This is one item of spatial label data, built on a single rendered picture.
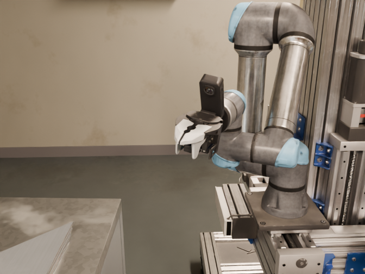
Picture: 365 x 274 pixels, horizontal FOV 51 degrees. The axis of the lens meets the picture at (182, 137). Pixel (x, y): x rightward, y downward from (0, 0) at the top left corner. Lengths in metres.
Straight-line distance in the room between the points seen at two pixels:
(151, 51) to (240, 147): 3.22
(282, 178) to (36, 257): 0.74
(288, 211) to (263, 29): 0.56
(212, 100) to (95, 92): 3.50
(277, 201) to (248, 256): 1.24
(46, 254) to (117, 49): 3.25
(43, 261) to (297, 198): 0.76
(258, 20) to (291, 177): 0.48
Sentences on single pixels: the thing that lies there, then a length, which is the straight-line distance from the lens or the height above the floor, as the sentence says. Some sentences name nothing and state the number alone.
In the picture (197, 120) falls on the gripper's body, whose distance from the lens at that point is 0.79.
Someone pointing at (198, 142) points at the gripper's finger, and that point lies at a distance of 0.74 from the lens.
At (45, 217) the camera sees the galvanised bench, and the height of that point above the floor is 1.05.
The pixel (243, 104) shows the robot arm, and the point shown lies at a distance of 0.99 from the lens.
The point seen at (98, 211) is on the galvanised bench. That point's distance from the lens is 1.29.
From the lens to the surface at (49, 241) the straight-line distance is 1.15.
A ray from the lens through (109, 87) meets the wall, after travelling 4.23.
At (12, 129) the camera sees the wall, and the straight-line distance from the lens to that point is 4.62.
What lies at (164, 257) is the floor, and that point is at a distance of 2.80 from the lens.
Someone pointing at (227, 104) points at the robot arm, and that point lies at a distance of 0.90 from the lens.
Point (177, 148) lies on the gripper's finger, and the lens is 0.75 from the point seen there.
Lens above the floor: 1.70
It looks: 20 degrees down
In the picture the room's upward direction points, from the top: straight up
